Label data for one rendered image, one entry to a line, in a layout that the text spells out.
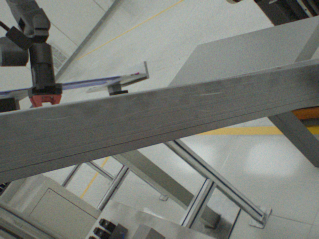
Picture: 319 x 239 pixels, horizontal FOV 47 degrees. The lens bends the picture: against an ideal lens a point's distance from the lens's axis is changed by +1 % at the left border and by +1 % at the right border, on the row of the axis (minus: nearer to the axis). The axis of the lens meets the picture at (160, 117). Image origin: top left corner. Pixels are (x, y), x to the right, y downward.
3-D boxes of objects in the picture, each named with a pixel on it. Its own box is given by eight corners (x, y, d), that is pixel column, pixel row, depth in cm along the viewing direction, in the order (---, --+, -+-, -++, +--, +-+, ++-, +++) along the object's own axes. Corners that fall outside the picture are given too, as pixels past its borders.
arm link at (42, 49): (53, 40, 93) (48, 45, 98) (25, 39, 89) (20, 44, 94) (56, 66, 93) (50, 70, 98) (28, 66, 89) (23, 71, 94)
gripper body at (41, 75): (36, 91, 88) (33, 60, 88) (27, 96, 96) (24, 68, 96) (63, 90, 91) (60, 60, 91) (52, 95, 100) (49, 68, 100)
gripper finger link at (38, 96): (37, 125, 89) (33, 87, 89) (31, 126, 95) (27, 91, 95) (65, 122, 93) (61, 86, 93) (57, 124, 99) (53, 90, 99)
